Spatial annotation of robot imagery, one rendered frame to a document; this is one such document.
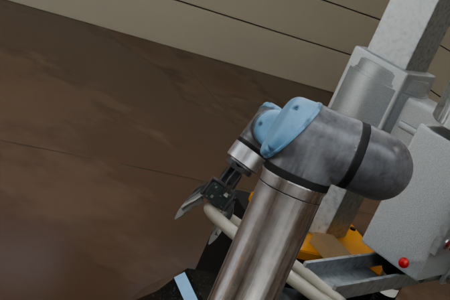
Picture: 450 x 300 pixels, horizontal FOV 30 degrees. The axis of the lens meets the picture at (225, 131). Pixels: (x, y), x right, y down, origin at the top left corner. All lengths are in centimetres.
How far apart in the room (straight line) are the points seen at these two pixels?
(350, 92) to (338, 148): 194
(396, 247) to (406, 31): 101
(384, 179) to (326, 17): 822
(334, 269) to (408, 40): 113
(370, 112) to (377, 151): 188
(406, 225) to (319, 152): 123
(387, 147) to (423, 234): 116
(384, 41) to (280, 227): 201
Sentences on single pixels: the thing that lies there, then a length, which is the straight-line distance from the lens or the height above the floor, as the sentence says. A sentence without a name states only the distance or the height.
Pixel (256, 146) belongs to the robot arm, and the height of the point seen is 143.
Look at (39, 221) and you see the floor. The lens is 441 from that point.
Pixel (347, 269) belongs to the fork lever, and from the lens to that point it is 252.
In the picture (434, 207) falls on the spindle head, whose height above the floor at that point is 135.
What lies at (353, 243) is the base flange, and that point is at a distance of 359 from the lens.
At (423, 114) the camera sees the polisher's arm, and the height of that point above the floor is 144.
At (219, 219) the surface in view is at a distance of 194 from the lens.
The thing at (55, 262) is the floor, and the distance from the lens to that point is 412.
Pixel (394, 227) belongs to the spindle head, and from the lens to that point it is 256.
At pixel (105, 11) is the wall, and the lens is 858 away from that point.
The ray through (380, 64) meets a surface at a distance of 326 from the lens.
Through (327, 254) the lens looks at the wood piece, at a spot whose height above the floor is 81.
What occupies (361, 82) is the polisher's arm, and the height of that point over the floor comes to 145.
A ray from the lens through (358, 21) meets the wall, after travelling 979.
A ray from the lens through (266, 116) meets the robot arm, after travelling 190.
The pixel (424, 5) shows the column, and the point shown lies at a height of 181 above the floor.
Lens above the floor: 203
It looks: 17 degrees down
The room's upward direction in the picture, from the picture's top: 23 degrees clockwise
